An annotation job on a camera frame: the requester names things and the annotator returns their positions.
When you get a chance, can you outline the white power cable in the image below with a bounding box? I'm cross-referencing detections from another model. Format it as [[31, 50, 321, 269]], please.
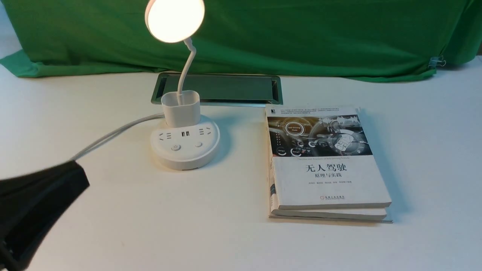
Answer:
[[71, 113, 165, 161]]

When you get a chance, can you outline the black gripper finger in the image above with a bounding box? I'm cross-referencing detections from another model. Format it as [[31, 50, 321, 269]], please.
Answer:
[[0, 161, 90, 271]]

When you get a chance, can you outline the silver binder clip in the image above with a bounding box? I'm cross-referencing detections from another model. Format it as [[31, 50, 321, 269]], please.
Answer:
[[427, 55, 447, 69]]

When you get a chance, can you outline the white self-driving book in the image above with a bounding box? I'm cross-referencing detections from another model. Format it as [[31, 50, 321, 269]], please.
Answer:
[[265, 105, 392, 223]]

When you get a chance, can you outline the green backdrop cloth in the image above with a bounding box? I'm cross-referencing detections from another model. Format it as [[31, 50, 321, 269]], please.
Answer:
[[1, 0, 482, 82]]

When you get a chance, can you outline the white desk lamp with sockets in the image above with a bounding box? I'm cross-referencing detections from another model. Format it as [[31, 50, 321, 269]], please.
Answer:
[[145, 0, 220, 171]]

